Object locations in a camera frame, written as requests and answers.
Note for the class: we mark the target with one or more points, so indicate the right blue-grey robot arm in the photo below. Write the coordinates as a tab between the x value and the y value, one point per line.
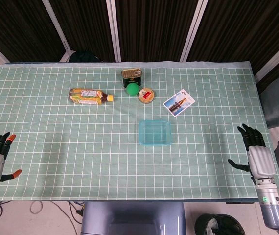
271	205

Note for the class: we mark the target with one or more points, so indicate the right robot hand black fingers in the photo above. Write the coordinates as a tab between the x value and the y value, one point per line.
260	159

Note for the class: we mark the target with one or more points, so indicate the dark folding partition screen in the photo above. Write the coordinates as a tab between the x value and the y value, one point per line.
154	24

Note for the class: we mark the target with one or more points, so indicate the landscape photo postcard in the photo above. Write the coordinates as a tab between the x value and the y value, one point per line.
178	102

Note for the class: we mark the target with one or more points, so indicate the green ball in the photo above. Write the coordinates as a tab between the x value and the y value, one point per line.
132	89

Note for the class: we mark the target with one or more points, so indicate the round tin red label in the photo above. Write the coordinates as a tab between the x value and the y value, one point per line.
146	96

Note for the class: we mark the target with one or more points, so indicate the black bag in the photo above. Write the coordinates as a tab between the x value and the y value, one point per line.
84	56

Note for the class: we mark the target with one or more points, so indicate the green checked tablecloth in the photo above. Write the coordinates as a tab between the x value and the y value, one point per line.
80	147

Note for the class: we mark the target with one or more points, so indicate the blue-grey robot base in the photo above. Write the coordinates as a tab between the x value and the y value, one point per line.
132	218

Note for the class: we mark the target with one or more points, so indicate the yellow label tea bottle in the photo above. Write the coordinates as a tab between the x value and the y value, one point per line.
88	96

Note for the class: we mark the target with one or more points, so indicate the dark green rectangular tin can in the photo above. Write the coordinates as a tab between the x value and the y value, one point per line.
131	74

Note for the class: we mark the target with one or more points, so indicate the black waste bin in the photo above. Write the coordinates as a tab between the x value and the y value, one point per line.
221	225

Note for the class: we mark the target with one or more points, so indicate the clear blue plastic tray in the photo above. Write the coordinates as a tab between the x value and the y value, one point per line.
155	133

